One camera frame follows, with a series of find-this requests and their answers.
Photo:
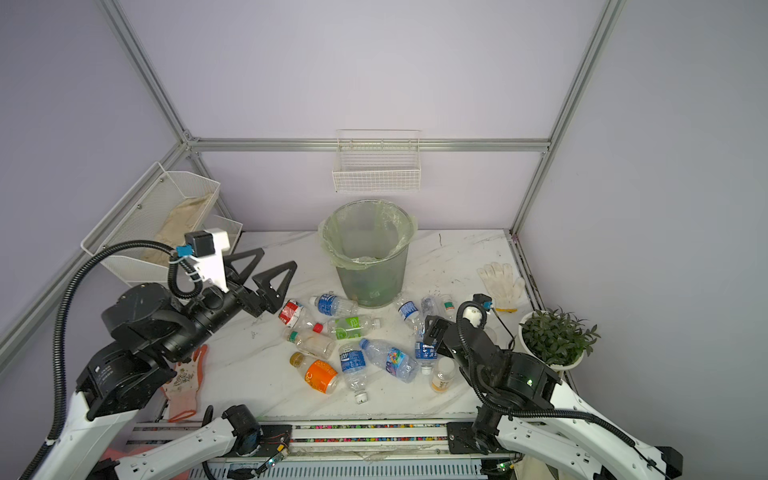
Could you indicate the clear bottle rainbow label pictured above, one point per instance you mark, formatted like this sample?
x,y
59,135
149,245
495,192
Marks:
x,y
389,358

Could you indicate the square clear bottle green band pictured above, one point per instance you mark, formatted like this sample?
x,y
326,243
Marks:
x,y
312,343

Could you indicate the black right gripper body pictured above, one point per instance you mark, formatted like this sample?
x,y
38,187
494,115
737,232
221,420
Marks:
x,y
434,322

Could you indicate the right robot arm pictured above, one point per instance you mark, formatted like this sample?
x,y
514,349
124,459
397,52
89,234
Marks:
x,y
526,408

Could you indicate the aluminium frame post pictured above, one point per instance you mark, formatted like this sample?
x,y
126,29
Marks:
x,y
130,43

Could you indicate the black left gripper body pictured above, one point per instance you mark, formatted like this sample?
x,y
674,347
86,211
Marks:
x,y
235,301

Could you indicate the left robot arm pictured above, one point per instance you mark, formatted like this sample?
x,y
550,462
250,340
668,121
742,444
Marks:
x,y
154,326

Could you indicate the white cotton work glove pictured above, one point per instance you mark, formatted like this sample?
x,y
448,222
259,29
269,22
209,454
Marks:
x,y
504,285

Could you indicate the clear bottle green label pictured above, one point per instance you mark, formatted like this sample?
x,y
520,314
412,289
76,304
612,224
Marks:
x,y
353,327

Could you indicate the grey mesh waste bin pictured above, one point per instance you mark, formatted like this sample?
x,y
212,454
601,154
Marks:
x,y
376,286

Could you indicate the small clear bottle white cap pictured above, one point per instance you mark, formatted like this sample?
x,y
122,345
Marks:
x,y
443,374

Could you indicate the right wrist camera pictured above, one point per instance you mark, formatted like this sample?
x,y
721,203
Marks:
x,y
475,311

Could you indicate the red coated glove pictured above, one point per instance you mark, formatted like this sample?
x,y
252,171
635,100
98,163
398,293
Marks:
x,y
181,392

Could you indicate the clear bottle blue label white cap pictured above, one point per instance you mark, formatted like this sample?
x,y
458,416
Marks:
x,y
332,305

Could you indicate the green bin liner bag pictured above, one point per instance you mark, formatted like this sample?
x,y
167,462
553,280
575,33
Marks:
x,y
364,233

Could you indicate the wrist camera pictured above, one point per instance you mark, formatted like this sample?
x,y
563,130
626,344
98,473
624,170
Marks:
x,y
475,311
204,251

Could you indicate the Pocari Sweat bottle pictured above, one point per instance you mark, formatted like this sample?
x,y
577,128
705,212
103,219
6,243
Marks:
x,y
353,369

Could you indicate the white mesh wall shelf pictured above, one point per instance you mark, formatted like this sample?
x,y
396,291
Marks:
x,y
161,202

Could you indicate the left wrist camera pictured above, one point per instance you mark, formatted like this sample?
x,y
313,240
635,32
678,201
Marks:
x,y
204,251

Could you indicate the clear bottle red white label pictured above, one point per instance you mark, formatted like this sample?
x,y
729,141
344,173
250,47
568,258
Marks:
x,y
295,315

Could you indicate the white wire wall basket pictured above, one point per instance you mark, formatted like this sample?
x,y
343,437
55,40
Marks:
x,y
369,161

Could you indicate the orange label bottle yellow cap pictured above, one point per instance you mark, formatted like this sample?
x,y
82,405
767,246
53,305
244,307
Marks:
x,y
316,373

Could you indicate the tall clear bottle faint label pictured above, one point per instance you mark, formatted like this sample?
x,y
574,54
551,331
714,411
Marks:
x,y
441,305

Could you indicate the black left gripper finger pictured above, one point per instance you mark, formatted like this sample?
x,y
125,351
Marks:
x,y
239,267
272,286

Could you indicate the potted green plant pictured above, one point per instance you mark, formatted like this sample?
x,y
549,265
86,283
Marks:
x,y
559,339

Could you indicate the beige glove in shelf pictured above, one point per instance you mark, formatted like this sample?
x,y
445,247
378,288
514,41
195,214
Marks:
x,y
170,222

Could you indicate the base rail with cable strip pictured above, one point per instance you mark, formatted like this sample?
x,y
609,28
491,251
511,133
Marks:
x,y
365,449

